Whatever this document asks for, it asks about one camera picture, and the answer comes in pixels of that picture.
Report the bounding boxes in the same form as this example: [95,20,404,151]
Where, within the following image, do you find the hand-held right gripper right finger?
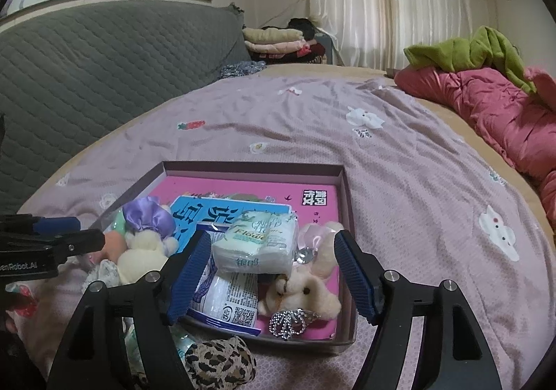
[334,230,498,390]

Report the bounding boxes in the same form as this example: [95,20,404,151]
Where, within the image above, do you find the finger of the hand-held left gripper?
[41,228,106,258]
[0,216,82,238]

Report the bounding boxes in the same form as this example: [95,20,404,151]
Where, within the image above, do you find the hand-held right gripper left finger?
[46,229,213,390]

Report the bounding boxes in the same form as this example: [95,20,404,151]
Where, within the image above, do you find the white and blue plastic packet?
[187,222,263,336]

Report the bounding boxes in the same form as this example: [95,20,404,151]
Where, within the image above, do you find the cream plush toy purple hood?
[117,196,180,284]

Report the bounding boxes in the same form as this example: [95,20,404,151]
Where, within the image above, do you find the white tissue pack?
[211,205,300,275]

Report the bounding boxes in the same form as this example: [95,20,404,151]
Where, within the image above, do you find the shallow purple cardboard box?
[98,161,359,356]

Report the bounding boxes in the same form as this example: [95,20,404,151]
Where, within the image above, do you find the peach sponge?
[104,230,131,262]

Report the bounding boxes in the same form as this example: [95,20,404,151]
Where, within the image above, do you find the cream floral cloth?
[82,257,122,291]

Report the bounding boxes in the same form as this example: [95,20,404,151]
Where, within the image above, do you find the green sponge in plastic bag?
[102,208,131,234]

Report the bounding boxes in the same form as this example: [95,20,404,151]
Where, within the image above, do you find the pink bunny plush with crown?
[256,220,344,341]

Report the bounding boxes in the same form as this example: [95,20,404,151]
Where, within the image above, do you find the teal plastic packet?
[124,320,196,373]

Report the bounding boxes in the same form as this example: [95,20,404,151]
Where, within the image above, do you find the leopard print scrunchie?
[185,335,257,390]

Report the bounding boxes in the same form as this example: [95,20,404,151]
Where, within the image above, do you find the pink book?
[150,173,354,341]

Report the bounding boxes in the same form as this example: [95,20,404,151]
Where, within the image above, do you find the lilac printed bedsheet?
[17,66,552,390]

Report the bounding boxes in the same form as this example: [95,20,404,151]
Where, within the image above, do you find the grey quilted headboard cover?
[0,0,253,204]

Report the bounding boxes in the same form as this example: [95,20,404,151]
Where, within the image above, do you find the blue patterned cloth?
[219,60,267,79]

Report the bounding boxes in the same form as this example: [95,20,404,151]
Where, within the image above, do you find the pink quilt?
[394,66,556,234]

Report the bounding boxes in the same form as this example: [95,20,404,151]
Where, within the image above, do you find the stack of folded clothes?
[241,17,331,66]

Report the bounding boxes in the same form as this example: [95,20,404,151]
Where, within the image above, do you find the green garment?
[404,26,537,94]

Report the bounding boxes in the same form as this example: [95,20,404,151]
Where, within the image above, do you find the white curtain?
[304,0,479,71]

